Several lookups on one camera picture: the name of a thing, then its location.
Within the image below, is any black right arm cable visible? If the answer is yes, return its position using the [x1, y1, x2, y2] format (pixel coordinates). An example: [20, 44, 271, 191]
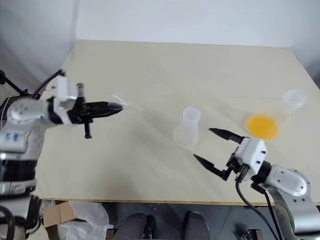
[234, 174, 286, 240]

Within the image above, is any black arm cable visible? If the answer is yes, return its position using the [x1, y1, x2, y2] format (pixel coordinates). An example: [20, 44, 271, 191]
[234, 174, 286, 240]
[31, 69, 67, 100]

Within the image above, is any clear plastic funnel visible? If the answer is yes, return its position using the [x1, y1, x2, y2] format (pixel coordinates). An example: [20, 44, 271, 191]
[111, 87, 142, 114]

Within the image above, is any black strap bundle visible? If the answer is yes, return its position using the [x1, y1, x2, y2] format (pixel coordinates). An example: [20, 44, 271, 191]
[0, 194, 43, 240]

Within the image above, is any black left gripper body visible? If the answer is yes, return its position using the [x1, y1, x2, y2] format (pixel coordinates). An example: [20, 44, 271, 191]
[66, 83, 94, 140]

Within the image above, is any dark metal bracket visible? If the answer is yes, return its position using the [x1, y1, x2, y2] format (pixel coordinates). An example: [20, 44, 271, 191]
[239, 228, 264, 240]

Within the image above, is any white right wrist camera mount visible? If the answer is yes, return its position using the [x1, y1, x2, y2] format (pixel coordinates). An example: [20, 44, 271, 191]
[234, 137, 269, 181]

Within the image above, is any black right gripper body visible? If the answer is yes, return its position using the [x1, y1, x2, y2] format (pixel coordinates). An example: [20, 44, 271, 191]
[225, 149, 250, 181]

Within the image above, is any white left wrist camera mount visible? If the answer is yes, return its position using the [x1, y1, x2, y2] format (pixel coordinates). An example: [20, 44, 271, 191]
[51, 76, 80, 114]

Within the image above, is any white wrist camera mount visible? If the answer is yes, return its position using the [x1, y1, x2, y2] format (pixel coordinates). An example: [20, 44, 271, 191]
[51, 76, 80, 114]
[234, 137, 269, 181]

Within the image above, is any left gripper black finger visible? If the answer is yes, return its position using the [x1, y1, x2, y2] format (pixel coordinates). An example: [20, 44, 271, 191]
[84, 100, 124, 110]
[86, 108, 124, 120]

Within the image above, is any dark rounded shape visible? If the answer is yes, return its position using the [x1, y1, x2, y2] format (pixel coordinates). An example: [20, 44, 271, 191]
[183, 210, 210, 240]
[116, 211, 149, 240]

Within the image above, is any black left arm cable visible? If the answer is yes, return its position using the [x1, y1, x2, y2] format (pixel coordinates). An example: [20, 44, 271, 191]
[31, 69, 67, 100]

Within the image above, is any white crumpled plastic sheet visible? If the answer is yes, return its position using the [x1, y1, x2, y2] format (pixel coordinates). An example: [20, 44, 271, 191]
[59, 200, 110, 240]

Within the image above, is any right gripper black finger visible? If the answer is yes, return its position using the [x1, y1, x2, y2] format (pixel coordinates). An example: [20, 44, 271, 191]
[193, 153, 230, 182]
[208, 127, 245, 145]

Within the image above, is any brown cardboard box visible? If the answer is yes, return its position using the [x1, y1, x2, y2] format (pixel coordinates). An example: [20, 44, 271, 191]
[43, 200, 77, 228]

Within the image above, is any clear cup with orange liquid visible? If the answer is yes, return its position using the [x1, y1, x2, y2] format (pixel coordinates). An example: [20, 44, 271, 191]
[245, 88, 310, 141]

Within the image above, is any translucent plastic flask bottle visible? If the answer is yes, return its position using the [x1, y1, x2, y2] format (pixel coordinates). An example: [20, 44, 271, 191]
[173, 106, 202, 148]

